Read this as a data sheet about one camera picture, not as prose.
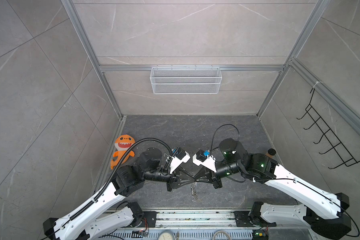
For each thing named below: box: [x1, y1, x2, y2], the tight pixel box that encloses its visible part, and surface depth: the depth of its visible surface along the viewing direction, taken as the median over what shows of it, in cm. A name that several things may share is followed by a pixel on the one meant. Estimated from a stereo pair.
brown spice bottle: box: [266, 148, 277, 158], surface depth 90 cm
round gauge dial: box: [158, 230, 175, 240], surface depth 67 cm
